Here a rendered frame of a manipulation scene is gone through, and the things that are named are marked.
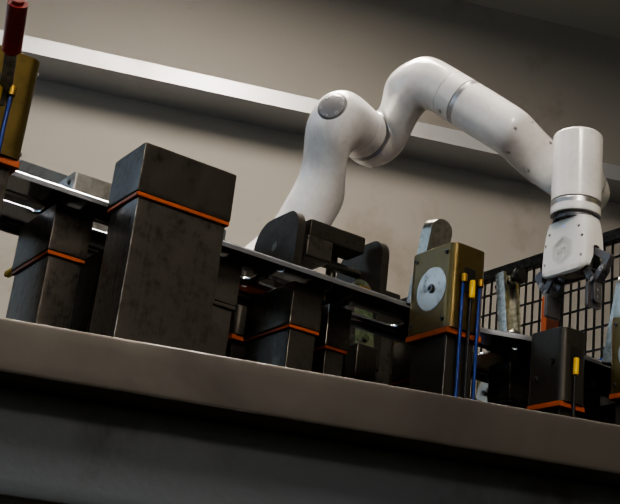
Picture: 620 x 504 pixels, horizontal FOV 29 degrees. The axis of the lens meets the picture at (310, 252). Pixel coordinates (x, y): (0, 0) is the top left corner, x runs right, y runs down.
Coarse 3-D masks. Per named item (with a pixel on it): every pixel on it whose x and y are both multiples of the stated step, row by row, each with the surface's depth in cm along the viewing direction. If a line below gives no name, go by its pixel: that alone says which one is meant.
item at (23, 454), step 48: (0, 432) 87; (48, 432) 88; (96, 432) 89; (144, 432) 90; (192, 432) 91; (240, 432) 92; (0, 480) 86; (48, 480) 87; (96, 480) 88; (144, 480) 89; (192, 480) 89; (240, 480) 90; (288, 480) 91; (336, 480) 92; (384, 480) 93; (432, 480) 94; (480, 480) 95; (528, 480) 96; (576, 480) 98
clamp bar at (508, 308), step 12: (504, 276) 211; (516, 276) 209; (504, 288) 210; (516, 288) 211; (504, 300) 209; (516, 300) 210; (504, 312) 208; (516, 312) 209; (504, 324) 207; (516, 324) 209
